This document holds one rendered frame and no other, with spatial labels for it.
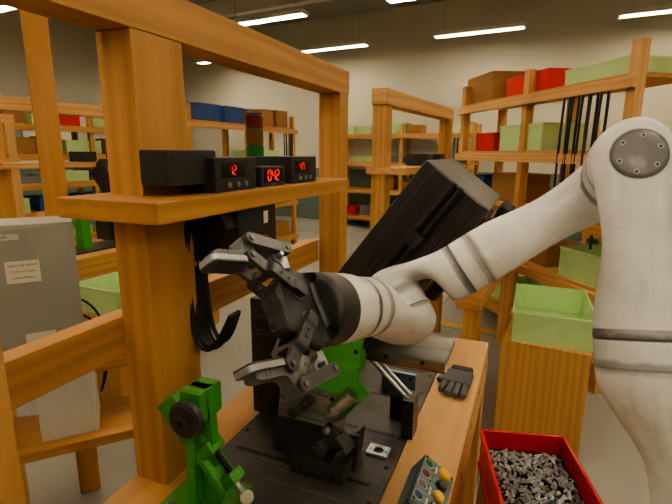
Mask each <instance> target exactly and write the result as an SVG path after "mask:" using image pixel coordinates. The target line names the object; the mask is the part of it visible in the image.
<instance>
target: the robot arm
mask: <svg viewBox="0 0 672 504"><path fill-rule="evenodd" d="M598 223H600V227H601V239H602V251H601V261H600V267H599V273H598V279H597V285H596V292H595V300H594V309H593V323H592V336H593V337H594V338H593V356H594V372H595V378H596V382H597V384H598V387H599V389H600V391H601V393H602V395H603V397H604V399H605V400H606V402H607V403H608V405H609V406H610V408H611V410H612V411H613V412H614V414H615V415H616V417H617V418H618V420H619V421H620V422H621V424H622V425H623V427H624V428H625V430H626V431H627V432H628V434H629V435H630V437H631V439H632V440H633V442H634V443H635V445H636V447H637V449H638V450H639V452H640V455H641V457H642V459H643V462H644V465H645V469H646V473H647V479H648V485H649V494H650V504H672V130H671V129H670V128H668V127H667V126H666V125H664V124H663V123H661V122H659V121H657V120H654V119H650V118H645V117H634V118H629V119H625V120H622V121H620V122H618V123H616V124H614V125H612V126H611V127H610V128H608V129H607V130H606V131H605V132H603V133H602V134H601V135H600V136H599V137H598V139H597V140H596V141H595V142H594V144H593V145H592V147H591V149H590V150H589V153H588V155H587V157H586V159H585V161H584V164H583V165H582V166H580V167H579V168H578V169H577V170H576V171H575V172H574V173H572V174H571V175H570V176H569V177H568V178H566V179H565V180H564V181H563V182H561V183H560V184H559V185H557V186H556V187H555V188H553V189H552V190H550V191H549V192H547V193H546V194H544V195H542V196H541V197H539V198H537V199H536V200H534V201H532V202H530V203H528V204H526V205H524V206H522V207H520V208H518V209H515V210H513V211H511V212H509V213H506V214H504V215H501V216H499V217H497V218H494V219H492V220H490V221H488V222H486V223H484V224H482V225H480V226H478V227H476V228H475V229H473V230H471V231H469V232H468V233H466V234H465V235H463V236H461V237H460V238H458V239H456V240H455V241H453V242H451V243H450V244H448V245H447V246H448V247H447V246H445V247H443V248H442V249H440V250H438V251H436V252H434V253H432V254H429V255H427V256H424V257H421V258H419V259H416V260H413V261H409V262H406V263H402V264H398V265H395V266H391V267H388V268H385V269H382V270H380V271H378V272H377V273H375V274H374V275H373V276H372V277H359V276H355V275H351V274H345V273H329V272H306V273H299V272H297V271H295V270H294V269H292V268H290V266H289V263H288V260H287V255H288V254H290V253H291V252H292V248H291V246H290V245H289V244H288V243H286V242H283V241H280V240H276V239H273V238H269V237H266V236H262V235H259V234H256V233H252V232H247V233H246V234H245V235H243V236H242V237H240V238H239V239H238V240H236V241H235V242H234V243H233V244H232V245H230V246H229V249H219V248H218V249H216V250H214V251H212V252H211V253H210V254H209V255H207V256H206V257H205V258H203V259H204V260H203V261H201V262H200V263H199V264H198V265H199V268H200V271H201V273H213V274H233V273H236V274H237V275H238V276H239V277H241V278H242V279H243V280H244V281H246V282H247V288H248V289H249V290H250V291H252V292H253V293H254V294H255V295H257V296H258V297H259V298H260V299H262V301H260V302H261V305H262V307H263V310H264V312H265V313H266V315H267V317H268V323H269V327H270V330H271V333H275V335H276V336H277V337H278V339H277V341H276V344H275V346H274V349H273V351H272V353H271V356H272V357H273V358H272V359H266V360H261V361H255V362H251V363H249V364H246V365H245V366H243V367H241V368H239V369H238V370H236V371H234V372H233V374H234V378H235V381H241V380H243V381H244V384H245V385H246V386H250V387H251V386H255V385H259V384H263V383H267V382H271V381H272V382H275V383H277V384H278V385H279V387H280V388H281V389H280V396H281V398H282V399H283V400H284V401H286V402H287V401H289V400H291V399H293V398H295V397H297V396H299V395H301V394H303V393H306V392H308V391H310V390H311V389H313V388H315V387H317V386H319V385H320V384H322V383H324V382H326V381H328V380H329V379H331V378H333V377H335V376H337V375H338V374H339V373H340V369H339V366H338V365H337V363H335V362H332V363H330V364H328V361H327V359H326V357H325V355H324V353H323V351H322V349H323V348H325V347H330V346H336V345H341V344H347V343H351V342H355V341H357V340H360V339H362V338H367V337H373V338H376V339H379V340H381V341H384V342H387V343H390V344H395V345H409V344H414V343H417V342H419V341H422V340H423V339H425V338H426V337H428V336H429V335H430V334H431V332H432V331H433V329H434V327H435V324H436V314H435V311H434V309H433V307H432V305H431V303H430V302H429V300H428V298H427V297H426V295H425V293H424V291H423V290H422V288H421V286H420V285H419V283H418V281H419V280H421V279H432V280H434V281H435V282H436V283H437V284H438V285H439V286H440V287H441V288H442V289H443V290H444V291H445V292H446V293H447V294H448V295H449V296H450V297H451V298H453V299H455V300H462V299H464V298H466V297H468V296H470V295H472V294H473V293H475V292H476V291H479V290H480V289H482V288H484V287H485V286H487V285H489V284H491V283H492V282H494V281H496V280H498V279H499V278H501V277H503V276H504V275H506V274H508V273H509V272H511V271H512V270H514V269H516V268H517V267H519V266H520V265H522V264H524V263H525V262H527V261H528V260H530V259H531V258H533V257H535V256H536V255H538V254H539V253H541V252H543V251H544V250H546V249H548V248H549V247H551V246H553V245H554V244H556V243H558V242H560V241H562V240H563V239H565V238H567V237H569V236H571V235H573V234H575V233H577V232H579V231H582V230H584V229H586V228H588V227H590V226H593V225H595V224H598ZM250 264H252V265H253V266H255V267H256V268H257V269H258V271H256V272H254V271H252V270H251V269H249V268H248V266H249V265H250ZM269 278H273V279H272V281H271V282H270V284H269V285H268V286H267V287H266V286H264V285H263V284H262V283H263V282H265V281H266V280H268V279H269ZM303 373H305V376H303V377H301V376H300V375H299V374H303Z"/></svg>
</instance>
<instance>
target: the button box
mask: <svg viewBox="0 0 672 504"><path fill-rule="evenodd" d="M426 459H429V460H430V461H431V462H432V463H433V467H429V466H428V465H427V463H426ZM422 469H426V470H428V472H429V474H430V477H426V476H425V475H424V474H423V472H422ZM440 469H441V467H440V466H439V465H438V464H437V463H435V462H434V461H433V460H432V459H431V458H430V457H429V456H428V455H424V456H423V457H422V459H420V460H419V461H418V462H417V463H416V464H415V465H414V466H413V467H412V468H411V470H410V472H409V475H408V477H407V480H406V482H405V485H404V487H403V490H402V492H401V495H400V498H399V500H398V503H397V504H430V503H431V502H432V501H436V499H435V498H434V495H433V493H434V491H436V490H439V491H441V490H440V489H439V488H438V486H437V481H438V480H439V479H441V477H440V475H439V470H440ZM419 479H423V480H424V481H425V483H426V488H423V487H422V486H421V485H420V484H419ZM452 482H453V478H452V477H451V480H450V481H449V482H445V483H446V484H447V490H446V491H444V492H443V491H441V492H442V493H443V495H444V501H443V502H442V503H439V502H438V501H436V502H438V503H439V504H447V502H448V498H449V494H450V490H451V486H452ZM415 490H419V491H420V492H421V493H422V495H423V498H422V499H419V498H417V496H416V495H415Z"/></svg>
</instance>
